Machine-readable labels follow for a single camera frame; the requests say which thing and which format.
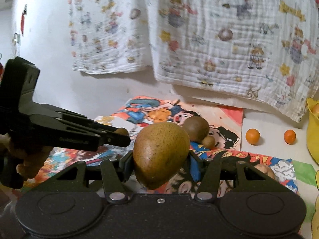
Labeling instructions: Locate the left small orange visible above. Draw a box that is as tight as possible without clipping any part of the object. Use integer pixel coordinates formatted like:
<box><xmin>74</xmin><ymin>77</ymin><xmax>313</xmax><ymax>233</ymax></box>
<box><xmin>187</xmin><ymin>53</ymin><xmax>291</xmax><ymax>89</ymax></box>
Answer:
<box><xmin>245</xmin><ymin>128</ymin><xmax>260</xmax><ymax>145</ymax></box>

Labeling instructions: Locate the colourful anime drawing mat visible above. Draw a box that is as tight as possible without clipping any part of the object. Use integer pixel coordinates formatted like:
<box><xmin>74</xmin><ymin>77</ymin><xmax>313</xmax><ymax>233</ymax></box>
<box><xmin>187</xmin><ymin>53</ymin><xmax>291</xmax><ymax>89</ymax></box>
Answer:
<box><xmin>22</xmin><ymin>96</ymin><xmax>298</xmax><ymax>196</ymax></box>

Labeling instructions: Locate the right cartoon print cloth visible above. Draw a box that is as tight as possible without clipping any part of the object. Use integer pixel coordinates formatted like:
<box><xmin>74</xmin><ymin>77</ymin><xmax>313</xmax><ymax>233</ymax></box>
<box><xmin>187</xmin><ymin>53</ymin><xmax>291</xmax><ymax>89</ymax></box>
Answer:
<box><xmin>148</xmin><ymin>0</ymin><xmax>318</xmax><ymax>122</ymax></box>

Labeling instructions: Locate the right small orange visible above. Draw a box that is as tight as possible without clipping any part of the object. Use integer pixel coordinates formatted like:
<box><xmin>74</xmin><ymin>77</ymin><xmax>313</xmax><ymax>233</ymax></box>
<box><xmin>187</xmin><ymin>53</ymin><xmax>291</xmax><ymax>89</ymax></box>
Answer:
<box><xmin>284</xmin><ymin>129</ymin><xmax>296</xmax><ymax>145</ymax></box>

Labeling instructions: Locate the dark brown round fruit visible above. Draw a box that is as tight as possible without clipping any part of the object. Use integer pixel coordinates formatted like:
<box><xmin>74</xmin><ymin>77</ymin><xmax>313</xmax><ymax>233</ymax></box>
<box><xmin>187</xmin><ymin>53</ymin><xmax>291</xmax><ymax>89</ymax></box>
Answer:
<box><xmin>182</xmin><ymin>116</ymin><xmax>210</xmax><ymax>143</ymax></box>

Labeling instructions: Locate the cartoon print cloth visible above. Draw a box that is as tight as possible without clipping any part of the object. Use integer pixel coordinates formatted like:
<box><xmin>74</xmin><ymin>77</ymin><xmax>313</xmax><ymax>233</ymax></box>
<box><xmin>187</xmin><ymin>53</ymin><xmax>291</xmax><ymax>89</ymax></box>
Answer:
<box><xmin>68</xmin><ymin>0</ymin><xmax>152</xmax><ymax>74</ymax></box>
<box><xmin>148</xmin><ymin>0</ymin><xmax>318</xmax><ymax>122</ymax></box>

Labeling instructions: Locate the yellow plastic bowl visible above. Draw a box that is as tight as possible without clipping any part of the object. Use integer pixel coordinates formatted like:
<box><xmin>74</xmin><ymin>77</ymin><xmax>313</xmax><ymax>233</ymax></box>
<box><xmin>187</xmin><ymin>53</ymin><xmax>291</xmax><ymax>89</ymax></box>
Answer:
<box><xmin>307</xmin><ymin>98</ymin><xmax>319</xmax><ymax>163</ymax></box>

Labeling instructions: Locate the fruit inside yellow bowl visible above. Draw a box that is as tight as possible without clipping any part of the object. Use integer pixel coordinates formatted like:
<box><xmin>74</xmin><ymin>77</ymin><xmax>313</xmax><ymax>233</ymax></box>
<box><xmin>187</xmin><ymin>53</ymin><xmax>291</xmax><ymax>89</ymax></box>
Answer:
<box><xmin>311</xmin><ymin>103</ymin><xmax>319</xmax><ymax>118</ymax></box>

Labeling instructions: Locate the left cartoon print cloth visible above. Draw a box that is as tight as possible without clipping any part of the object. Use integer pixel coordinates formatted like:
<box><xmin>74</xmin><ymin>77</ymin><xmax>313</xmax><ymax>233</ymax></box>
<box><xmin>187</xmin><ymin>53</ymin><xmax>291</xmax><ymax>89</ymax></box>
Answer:
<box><xmin>68</xmin><ymin>0</ymin><xmax>152</xmax><ymax>74</ymax></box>

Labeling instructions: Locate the yellow-brown round fruit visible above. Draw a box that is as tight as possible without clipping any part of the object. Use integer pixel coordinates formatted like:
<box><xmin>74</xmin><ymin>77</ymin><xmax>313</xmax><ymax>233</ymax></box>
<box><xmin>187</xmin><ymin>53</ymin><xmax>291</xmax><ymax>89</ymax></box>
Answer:
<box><xmin>114</xmin><ymin>127</ymin><xmax>129</xmax><ymax>136</ymax></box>

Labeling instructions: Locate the brown speckled pear fruit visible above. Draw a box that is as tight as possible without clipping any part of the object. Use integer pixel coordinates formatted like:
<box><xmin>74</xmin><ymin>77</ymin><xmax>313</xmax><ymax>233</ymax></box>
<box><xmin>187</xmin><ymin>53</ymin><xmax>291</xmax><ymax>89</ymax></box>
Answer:
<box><xmin>132</xmin><ymin>122</ymin><xmax>190</xmax><ymax>190</ymax></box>

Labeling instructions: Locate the tiny brown round fruit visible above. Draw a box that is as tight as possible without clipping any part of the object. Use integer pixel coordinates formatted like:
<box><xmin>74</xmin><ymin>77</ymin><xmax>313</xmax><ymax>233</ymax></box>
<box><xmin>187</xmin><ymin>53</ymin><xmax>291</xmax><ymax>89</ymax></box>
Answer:
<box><xmin>202</xmin><ymin>135</ymin><xmax>216</xmax><ymax>149</ymax></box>

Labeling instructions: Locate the small orange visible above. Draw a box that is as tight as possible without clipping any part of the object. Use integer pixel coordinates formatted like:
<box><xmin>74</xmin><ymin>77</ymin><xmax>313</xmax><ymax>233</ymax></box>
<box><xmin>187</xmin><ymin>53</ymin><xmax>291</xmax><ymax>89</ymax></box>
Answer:
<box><xmin>245</xmin><ymin>128</ymin><xmax>260</xmax><ymax>145</ymax></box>
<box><xmin>284</xmin><ymin>129</ymin><xmax>296</xmax><ymax>145</ymax></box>

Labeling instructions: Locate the person's left hand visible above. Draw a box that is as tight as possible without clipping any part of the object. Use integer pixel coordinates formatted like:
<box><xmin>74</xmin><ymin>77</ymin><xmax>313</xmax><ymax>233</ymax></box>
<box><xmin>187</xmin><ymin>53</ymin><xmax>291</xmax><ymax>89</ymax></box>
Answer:
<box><xmin>1</xmin><ymin>134</ymin><xmax>53</xmax><ymax>180</ymax></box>

